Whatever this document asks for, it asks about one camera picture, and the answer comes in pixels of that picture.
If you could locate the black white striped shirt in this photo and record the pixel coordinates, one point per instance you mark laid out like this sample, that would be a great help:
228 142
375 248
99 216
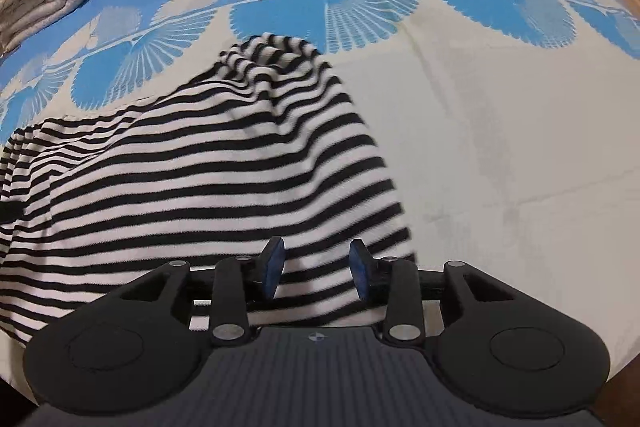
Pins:
200 177

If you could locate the blue cream printed bedsheet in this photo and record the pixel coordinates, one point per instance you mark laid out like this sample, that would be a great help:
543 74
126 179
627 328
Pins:
500 132

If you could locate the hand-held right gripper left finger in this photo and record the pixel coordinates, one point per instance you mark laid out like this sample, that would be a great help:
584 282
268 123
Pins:
273 268

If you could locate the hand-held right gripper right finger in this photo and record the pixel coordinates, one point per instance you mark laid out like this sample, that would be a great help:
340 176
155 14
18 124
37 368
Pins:
358 273

